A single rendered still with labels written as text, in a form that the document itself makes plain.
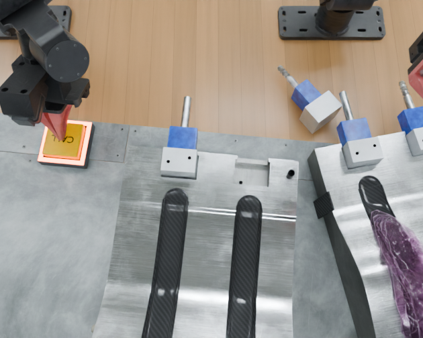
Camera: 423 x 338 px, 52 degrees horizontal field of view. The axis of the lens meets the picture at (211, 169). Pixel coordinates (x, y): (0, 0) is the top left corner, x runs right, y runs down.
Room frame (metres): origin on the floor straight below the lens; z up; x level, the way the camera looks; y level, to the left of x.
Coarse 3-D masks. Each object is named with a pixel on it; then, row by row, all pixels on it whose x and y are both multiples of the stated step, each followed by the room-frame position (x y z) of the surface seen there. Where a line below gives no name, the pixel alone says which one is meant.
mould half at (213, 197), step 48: (144, 192) 0.16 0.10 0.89; (192, 192) 0.16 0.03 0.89; (240, 192) 0.16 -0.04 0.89; (288, 192) 0.16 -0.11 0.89; (144, 240) 0.09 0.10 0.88; (192, 240) 0.09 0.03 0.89; (288, 240) 0.09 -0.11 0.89; (144, 288) 0.02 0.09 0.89; (192, 288) 0.02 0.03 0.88; (288, 288) 0.02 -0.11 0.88; (96, 336) -0.04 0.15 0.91; (192, 336) -0.04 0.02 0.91; (288, 336) -0.04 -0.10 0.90
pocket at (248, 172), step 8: (240, 160) 0.21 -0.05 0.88; (248, 160) 0.21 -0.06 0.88; (256, 160) 0.21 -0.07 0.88; (240, 168) 0.20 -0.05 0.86; (248, 168) 0.20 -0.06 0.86; (256, 168) 0.20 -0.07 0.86; (264, 168) 0.20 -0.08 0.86; (240, 176) 0.19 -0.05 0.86; (248, 176) 0.19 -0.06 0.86; (256, 176) 0.19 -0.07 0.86; (264, 176) 0.19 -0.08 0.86; (248, 184) 0.18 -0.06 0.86; (256, 184) 0.18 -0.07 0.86; (264, 184) 0.18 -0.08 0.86
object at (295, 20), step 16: (288, 16) 0.52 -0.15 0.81; (304, 16) 0.52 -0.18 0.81; (320, 16) 0.50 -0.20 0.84; (336, 16) 0.48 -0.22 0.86; (352, 16) 0.52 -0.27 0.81; (368, 16) 0.52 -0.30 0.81; (288, 32) 0.49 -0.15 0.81; (304, 32) 0.49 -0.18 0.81; (320, 32) 0.49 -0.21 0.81; (336, 32) 0.48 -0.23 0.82; (352, 32) 0.49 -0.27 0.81; (368, 32) 0.49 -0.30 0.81; (384, 32) 0.49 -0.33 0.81
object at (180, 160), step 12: (180, 132) 0.25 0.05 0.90; (192, 132) 0.25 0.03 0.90; (168, 144) 0.23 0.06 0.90; (180, 144) 0.23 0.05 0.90; (192, 144) 0.23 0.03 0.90; (168, 156) 0.20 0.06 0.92; (180, 156) 0.20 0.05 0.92; (192, 156) 0.20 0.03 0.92; (168, 168) 0.18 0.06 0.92; (180, 168) 0.18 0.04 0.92; (192, 168) 0.18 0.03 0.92
